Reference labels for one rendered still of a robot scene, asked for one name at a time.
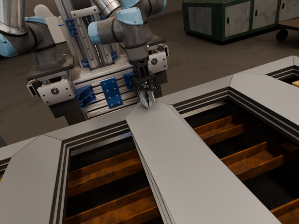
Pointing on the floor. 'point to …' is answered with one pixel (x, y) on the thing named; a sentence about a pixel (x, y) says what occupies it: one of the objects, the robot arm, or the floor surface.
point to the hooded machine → (56, 34)
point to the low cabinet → (235, 18)
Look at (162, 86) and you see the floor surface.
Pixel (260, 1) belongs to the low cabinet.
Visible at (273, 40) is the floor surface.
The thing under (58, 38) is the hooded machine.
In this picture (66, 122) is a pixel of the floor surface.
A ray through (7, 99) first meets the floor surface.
